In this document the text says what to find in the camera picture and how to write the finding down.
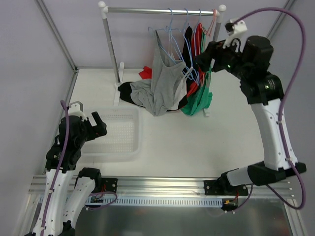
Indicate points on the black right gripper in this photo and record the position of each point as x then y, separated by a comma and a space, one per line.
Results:
212, 52

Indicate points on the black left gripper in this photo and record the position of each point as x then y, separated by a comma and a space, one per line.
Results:
92, 128

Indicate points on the light blue wire hanger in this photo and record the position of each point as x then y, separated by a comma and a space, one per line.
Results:
173, 45

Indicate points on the grey tank top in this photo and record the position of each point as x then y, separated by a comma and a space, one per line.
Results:
156, 95

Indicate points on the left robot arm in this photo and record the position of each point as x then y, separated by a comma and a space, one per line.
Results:
60, 211

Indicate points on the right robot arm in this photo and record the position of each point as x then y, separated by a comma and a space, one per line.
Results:
264, 93

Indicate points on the black tank top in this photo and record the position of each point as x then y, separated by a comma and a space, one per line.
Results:
186, 57

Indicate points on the red tank top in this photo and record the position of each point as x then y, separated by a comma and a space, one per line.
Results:
194, 87

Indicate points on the blue hanger under white top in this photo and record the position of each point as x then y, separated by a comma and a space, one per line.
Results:
179, 38

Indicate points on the white tank top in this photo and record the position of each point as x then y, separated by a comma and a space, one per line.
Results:
180, 94

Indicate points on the green tank top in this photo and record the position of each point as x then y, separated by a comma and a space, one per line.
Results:
203, 97

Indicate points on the blue hanger under red top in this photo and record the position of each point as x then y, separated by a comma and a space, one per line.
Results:
197, 38

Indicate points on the blue hanger under black top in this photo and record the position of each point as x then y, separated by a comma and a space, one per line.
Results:
194, 72

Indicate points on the white plastic perforated basket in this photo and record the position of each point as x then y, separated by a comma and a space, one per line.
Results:
124, 135

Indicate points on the black garment on table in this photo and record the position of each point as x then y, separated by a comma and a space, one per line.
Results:
125, 95

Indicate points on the red garment on table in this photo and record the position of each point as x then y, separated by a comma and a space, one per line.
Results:
146, 73

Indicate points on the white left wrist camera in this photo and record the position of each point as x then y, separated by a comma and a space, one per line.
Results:
76, 109

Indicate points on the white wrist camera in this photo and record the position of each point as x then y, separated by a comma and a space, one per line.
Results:
235, 29
76, 109

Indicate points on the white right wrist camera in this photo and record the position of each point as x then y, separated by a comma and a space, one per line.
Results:
235, 29

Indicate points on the pink wire hanger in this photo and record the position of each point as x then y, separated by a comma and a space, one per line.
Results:
208, 31

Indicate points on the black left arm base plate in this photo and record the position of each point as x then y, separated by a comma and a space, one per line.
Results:
109, 184

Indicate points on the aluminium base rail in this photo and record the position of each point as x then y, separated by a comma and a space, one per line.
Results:
171, 187

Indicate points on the white slotted cable duct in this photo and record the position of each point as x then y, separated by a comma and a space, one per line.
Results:
168, 202

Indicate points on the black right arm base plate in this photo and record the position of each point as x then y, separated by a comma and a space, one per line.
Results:
218, 188

